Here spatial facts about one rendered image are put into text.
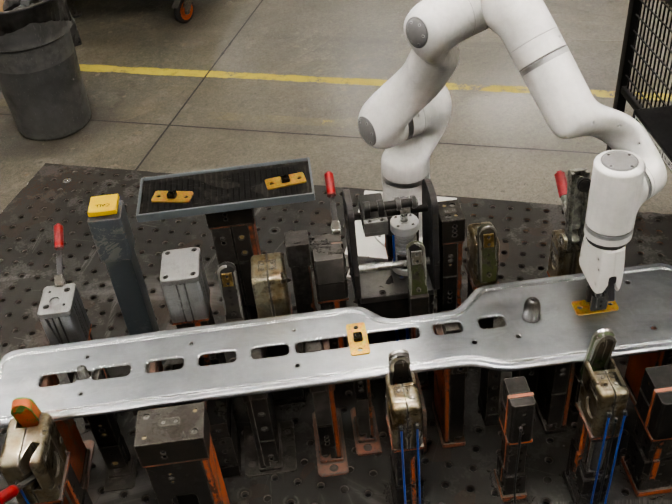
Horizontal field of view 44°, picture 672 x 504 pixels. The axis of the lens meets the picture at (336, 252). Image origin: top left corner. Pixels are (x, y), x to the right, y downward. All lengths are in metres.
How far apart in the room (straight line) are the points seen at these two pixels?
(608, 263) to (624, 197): 0.14
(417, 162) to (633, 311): 0.62
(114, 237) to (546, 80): 0.94
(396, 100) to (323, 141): 2.25
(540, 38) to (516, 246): 0.93
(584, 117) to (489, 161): 2.42
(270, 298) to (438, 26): 0.62
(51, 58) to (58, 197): 1.66
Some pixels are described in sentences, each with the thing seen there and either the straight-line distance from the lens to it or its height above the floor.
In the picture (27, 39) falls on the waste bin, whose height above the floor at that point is 0.57.
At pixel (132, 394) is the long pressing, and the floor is 1.00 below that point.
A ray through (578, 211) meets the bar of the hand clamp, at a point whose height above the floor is 1.13.
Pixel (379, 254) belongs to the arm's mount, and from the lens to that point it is 2.11.
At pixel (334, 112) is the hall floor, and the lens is 4.28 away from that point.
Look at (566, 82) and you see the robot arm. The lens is 1.46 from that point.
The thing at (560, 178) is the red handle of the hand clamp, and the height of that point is 1.14.
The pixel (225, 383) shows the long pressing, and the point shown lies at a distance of 1.56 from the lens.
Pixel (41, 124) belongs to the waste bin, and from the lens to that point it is 4.46.
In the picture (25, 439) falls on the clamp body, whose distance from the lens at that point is 1.52.
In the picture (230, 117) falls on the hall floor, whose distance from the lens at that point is 4.36.
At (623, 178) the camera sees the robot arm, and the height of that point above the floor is 1.34.
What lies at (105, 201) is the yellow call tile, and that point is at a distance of 1.80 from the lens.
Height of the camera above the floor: 2.15
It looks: 40 degrees down
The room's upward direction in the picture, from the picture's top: 6 degrees counter-clockwise
